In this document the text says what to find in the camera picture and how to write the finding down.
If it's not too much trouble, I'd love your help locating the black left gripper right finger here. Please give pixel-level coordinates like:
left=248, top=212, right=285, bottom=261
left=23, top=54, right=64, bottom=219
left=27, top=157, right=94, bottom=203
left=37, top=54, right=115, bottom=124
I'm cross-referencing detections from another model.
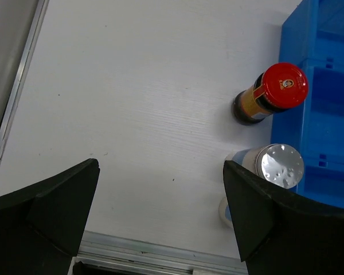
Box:
left=223, top=161, right=344, bottom=274

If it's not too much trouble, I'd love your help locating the silver-lid shaker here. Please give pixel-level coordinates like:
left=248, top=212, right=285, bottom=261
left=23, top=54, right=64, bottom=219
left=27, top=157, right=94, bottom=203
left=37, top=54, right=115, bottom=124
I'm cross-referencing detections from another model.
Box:
left=218, top=197, right=233, bottom=229
left=225, top=143, right=304, bottom=189

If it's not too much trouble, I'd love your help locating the aluminium table edge rail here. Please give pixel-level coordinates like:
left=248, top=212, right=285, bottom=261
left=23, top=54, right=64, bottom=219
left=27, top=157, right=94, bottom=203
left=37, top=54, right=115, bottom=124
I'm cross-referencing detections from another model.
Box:
left=0, top=1, right=244, bottom=274

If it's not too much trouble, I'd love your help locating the red-capped dark sauce bottle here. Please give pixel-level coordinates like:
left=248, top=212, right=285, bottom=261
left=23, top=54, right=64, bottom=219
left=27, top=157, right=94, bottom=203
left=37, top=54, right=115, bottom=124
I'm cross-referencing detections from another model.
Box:
left=232, top=62, right=308, bottom=125

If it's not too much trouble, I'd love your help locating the blue bin middle compartment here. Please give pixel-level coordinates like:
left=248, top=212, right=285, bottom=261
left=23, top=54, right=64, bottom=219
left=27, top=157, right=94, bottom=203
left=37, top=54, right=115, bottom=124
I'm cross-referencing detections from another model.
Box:
left=271, top=60, right=344, bottom=165

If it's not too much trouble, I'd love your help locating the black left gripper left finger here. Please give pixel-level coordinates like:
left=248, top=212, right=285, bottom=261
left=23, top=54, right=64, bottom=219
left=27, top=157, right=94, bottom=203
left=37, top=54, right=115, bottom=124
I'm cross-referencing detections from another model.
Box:
left=0, top=159, right=100, bottom=274

